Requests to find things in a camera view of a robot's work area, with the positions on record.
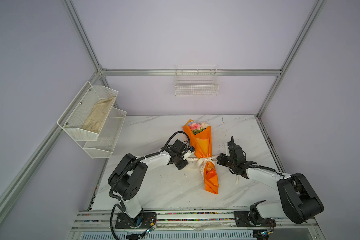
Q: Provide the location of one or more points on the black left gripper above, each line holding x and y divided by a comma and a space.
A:
181, 166

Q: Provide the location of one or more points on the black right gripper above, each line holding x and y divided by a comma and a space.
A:
220, 160

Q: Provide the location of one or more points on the orange wrapping paper sheet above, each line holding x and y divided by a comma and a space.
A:
202, 142

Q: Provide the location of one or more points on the cream printed ribbon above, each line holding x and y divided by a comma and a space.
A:
207, 168

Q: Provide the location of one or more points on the cream fake rose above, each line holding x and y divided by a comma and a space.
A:
204, 125

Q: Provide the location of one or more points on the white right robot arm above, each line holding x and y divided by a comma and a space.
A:
298, 200

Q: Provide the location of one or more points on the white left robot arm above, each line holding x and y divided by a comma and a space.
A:
126, 179

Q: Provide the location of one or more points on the lower white mesh shelf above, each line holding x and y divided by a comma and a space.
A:
104, 146

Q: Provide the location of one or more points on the white mesh shelf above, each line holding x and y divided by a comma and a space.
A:
104, 146
73, 120

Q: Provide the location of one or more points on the beige cloth glove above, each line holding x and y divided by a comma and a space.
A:
98, 115

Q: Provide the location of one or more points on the upper white mesh shelf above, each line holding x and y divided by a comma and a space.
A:
73, 120

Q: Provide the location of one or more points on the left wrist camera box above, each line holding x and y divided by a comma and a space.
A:
189, 153

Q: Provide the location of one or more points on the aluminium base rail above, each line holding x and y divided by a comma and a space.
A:
190, 225

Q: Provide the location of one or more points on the white wire wall basket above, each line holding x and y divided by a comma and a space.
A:
196, 86

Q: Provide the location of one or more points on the aluminium frame crossbar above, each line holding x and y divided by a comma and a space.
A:
204, 72

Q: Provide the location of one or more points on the aluminium frame post left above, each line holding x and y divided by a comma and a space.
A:
77, 23

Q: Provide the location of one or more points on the aluminium frame post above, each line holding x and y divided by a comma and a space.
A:
307, 26
77, 23

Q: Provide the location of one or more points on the aluminium frame post right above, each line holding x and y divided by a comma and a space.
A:
307, 26

